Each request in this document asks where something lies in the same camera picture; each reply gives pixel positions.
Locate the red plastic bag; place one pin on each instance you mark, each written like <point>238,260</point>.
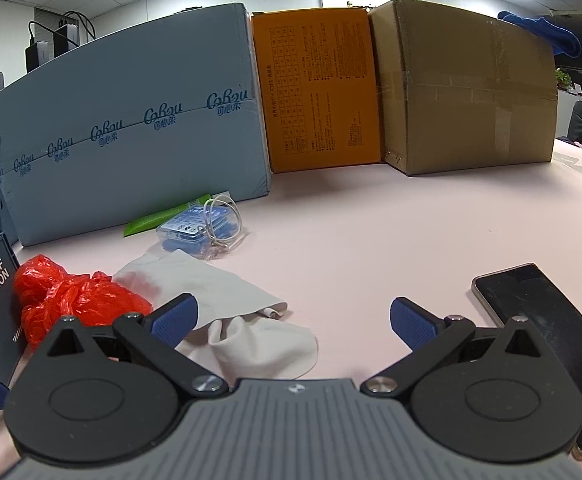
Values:
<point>71,295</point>

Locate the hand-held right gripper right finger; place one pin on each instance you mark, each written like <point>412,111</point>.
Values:
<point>413,322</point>

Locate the green tube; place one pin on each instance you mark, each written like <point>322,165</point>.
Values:
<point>161,219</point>

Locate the black smartphone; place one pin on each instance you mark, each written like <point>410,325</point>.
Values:
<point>546,320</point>

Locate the green potted plant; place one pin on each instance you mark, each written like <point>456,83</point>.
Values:
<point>563,79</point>

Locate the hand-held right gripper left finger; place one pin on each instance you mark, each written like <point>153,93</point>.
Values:
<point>173,317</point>

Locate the blue foam board partition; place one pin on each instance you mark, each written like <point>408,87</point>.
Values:
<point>136,80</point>

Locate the blue cloth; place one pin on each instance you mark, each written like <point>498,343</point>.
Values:
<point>556,32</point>

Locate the brown cardboard box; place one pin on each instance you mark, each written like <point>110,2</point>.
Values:
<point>466,90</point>

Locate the orange cardboard box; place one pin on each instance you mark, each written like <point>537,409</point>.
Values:
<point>316,90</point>

